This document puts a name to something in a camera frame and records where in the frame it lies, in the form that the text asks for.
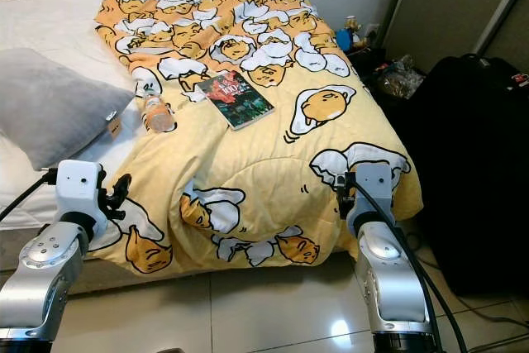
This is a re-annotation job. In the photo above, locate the yellow egg cartoon duvet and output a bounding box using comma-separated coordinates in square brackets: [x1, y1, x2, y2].
[93, 0, 424, 275]

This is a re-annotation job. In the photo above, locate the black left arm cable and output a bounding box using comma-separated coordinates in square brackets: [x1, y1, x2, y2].
[0, 167, 59, 222]

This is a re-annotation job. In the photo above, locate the white quilted mattress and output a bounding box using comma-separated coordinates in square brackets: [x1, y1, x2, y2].
[0, 0, 158, 230]

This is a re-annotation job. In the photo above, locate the grey bed base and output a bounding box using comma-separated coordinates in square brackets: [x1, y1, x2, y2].
[0, 225, 50, 273]

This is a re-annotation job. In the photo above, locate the clear plastic bottle green cap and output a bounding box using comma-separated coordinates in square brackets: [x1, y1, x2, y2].
[143, 93, 178, 133]

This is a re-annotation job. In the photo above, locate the dark red green book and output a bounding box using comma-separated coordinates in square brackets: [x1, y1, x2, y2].
[197, 69, 275, 131]

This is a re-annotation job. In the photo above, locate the crumpled clear plastic bag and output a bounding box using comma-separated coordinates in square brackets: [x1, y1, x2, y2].
[376, 57, 422, 99]

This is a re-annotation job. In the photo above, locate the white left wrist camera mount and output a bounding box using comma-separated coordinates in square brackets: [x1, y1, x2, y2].
[55, 160, 104, 222]

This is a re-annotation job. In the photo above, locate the grey wardrobe sliding door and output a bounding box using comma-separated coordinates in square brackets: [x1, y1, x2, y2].
[380, 0, 529, 73]

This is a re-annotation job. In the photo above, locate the small blue container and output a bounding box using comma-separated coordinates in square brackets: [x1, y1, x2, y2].
[335, 29, 353, 50]

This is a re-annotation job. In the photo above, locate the grey plush pillow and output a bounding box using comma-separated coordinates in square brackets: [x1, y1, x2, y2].
[0, 47, 137, 172]

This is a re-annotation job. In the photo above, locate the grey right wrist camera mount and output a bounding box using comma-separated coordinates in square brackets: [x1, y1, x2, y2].
[347, 163, 396, 217]

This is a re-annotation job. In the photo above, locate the black suitcase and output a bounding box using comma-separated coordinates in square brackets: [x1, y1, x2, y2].
[388, 54, 529, 296]

